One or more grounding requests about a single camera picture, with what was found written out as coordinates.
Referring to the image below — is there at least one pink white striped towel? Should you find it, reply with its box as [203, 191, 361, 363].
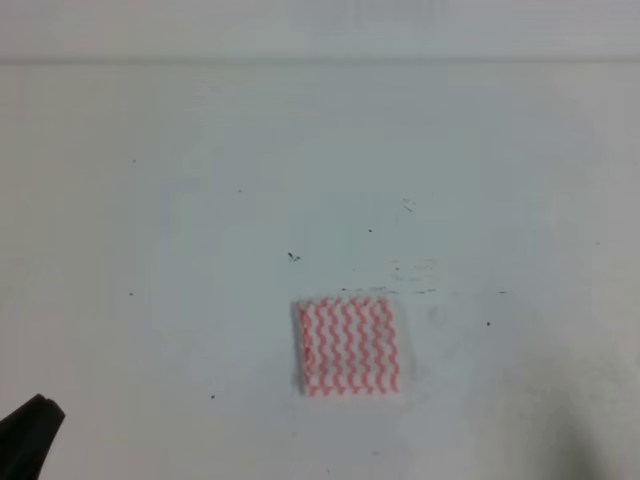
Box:
[293, 290, 408, 397]

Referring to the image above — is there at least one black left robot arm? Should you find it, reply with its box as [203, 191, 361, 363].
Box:
[0, 394, 65, 480]

